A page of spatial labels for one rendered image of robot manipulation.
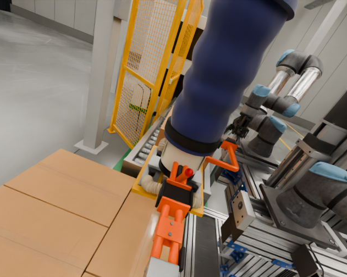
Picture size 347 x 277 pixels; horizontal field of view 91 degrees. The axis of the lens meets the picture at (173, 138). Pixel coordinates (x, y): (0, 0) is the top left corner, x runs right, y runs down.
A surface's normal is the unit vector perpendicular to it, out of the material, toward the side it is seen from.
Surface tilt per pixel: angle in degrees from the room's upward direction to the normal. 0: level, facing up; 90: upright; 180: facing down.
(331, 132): 90
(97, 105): 90
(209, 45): 79
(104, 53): 90
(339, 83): 90
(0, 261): 0
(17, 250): 0
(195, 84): 71
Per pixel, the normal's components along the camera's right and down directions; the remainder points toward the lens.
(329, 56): -0.14, 0.43
